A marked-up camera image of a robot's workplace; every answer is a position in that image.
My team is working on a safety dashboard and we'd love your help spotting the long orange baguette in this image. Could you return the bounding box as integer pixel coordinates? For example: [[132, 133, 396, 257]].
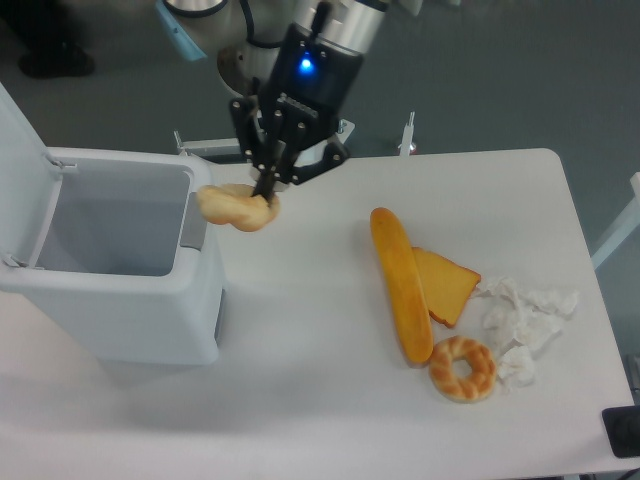
[[370, 207, 434, 365]]

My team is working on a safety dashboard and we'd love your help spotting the metal post with red base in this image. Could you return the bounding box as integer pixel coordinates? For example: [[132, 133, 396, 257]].
[[398, 111, 417, 157]]

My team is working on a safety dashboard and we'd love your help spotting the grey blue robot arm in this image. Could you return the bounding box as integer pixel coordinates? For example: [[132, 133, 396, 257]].
[[157, 1, 391, 200]]

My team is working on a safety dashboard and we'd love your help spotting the white metal frame right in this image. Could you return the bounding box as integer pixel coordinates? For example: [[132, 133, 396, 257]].
[[591, 172, 639, 270]]

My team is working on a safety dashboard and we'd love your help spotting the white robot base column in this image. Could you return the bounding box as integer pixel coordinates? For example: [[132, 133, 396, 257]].
[[217, 42, 279, 103]]

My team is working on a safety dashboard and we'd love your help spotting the white bracket behind table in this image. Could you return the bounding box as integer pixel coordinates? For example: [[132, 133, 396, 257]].
[[173, 130, 240, 163]]

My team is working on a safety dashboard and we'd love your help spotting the braided ring bread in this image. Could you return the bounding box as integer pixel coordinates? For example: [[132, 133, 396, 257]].
[[429, 336, 497, 403]]

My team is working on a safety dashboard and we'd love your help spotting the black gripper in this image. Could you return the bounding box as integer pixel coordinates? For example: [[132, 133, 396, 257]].
[[229, 2, 364, 200]]

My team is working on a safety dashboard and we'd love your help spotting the black device at table edge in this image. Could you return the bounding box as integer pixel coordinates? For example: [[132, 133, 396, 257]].
[[602, 405, 639, 458]]

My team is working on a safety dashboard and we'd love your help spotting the pale round flower bread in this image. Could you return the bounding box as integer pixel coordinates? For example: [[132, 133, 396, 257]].
[[196, 184, 280, 232]]

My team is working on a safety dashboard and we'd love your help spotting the crumpled white tissue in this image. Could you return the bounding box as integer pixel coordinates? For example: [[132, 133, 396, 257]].
[[472, 277, 580, 392]]

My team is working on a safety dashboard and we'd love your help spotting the white trash can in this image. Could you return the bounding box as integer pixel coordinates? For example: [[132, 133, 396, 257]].
[[1, 93, 226, 365]]

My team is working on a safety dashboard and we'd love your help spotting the orange toast slice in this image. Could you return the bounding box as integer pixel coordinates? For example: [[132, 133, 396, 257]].
[[412, 247, 482, 328]]

